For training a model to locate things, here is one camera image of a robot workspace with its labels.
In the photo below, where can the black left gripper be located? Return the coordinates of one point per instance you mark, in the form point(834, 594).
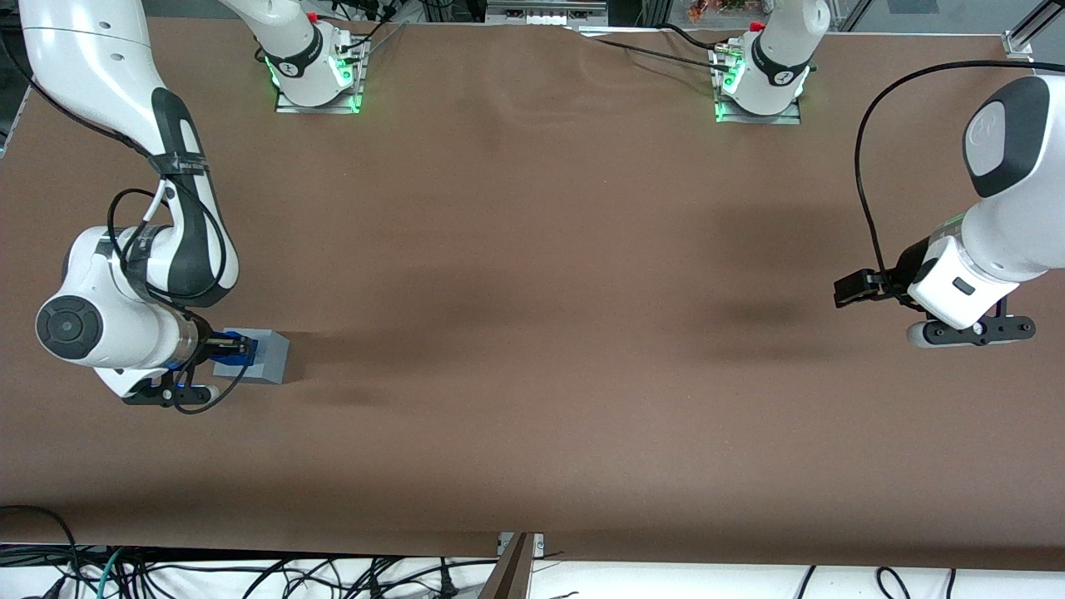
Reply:
point(906, 268)

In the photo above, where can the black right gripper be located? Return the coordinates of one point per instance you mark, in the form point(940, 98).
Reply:
point(202, 344)

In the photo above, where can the blue plastic part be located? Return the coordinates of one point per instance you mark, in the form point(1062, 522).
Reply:
point(243, 349)

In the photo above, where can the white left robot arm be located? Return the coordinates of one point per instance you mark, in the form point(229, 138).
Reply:
point(1023, 216)

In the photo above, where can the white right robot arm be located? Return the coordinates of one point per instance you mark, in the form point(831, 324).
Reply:
point(91, 75)

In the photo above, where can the gray square base block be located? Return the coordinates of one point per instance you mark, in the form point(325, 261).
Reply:
point(273, 358)

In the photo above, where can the brown table cover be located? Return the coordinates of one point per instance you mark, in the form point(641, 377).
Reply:
point(582, 374)

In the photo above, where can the diagonal aluminium profile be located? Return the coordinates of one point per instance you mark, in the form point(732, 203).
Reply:
point(1040, 21)

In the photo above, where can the orange background object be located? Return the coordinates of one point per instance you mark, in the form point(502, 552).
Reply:
point(715, 8)

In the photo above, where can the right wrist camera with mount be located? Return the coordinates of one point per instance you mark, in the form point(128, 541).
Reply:
point(166, 397)

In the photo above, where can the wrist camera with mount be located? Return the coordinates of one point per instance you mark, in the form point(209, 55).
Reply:
point(965, 331)
point(166, 397)

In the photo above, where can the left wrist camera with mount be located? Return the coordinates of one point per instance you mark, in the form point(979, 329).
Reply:
point(965, 331)

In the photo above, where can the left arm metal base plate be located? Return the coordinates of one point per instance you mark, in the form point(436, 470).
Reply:
point(790, 115)

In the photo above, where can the metal corner bracket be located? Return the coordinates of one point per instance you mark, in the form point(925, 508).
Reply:
point(1019, 46)

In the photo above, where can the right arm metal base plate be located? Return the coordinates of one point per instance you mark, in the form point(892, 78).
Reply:
point(351, 91)

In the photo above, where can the aluminium profile with bracket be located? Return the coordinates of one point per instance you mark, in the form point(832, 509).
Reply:
point(509, 574)

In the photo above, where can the aluminium frame rail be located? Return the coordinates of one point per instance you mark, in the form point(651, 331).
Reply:
point(545, 10)

